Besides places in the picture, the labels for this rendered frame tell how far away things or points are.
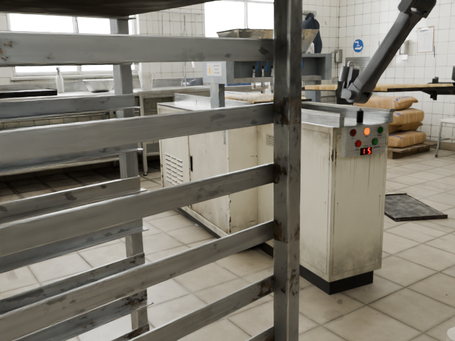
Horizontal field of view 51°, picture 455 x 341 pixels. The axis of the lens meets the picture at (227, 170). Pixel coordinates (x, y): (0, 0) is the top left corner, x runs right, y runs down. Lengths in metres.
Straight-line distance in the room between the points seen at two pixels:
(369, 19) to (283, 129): 6.71
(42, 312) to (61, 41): 0.28
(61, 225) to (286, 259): 0.36
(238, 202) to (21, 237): 2.34
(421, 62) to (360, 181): 4.60
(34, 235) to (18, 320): 0.09
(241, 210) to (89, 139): 2.33
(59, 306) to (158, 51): 0.30
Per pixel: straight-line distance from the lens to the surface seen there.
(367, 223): 2.44
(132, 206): 0.56
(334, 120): 2.19
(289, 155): 0.69
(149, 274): 0.60
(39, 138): 0.50
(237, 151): 2.72
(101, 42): 0.53
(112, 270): 1.09
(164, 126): 0.57
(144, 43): 0.55
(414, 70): 6.88
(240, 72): 2.78
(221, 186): 0.64
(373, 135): 2.30
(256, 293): 0.75
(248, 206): 2.83
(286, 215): 0.71
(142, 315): 1.18
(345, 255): 2.40
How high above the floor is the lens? 1.12
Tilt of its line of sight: 13 degrees down
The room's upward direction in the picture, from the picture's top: 1 degrees counter-clockwise
